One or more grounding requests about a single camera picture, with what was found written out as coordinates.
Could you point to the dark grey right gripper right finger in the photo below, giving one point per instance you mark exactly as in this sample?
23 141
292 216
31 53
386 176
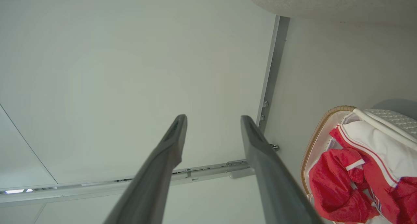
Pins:
273 185

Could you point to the beige fabric sofa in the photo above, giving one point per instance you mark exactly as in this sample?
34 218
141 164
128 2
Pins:
325 2

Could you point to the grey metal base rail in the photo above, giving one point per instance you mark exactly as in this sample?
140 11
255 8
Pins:
275 64

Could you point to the grey metal corner post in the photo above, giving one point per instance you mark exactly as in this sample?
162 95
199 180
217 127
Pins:
97 188

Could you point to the red striped cloth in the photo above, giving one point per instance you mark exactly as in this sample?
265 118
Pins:
332 185

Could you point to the white laundry basket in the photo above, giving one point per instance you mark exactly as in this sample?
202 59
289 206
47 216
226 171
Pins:
397 119

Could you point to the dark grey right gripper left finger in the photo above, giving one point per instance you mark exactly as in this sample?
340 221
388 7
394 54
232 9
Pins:
153 178

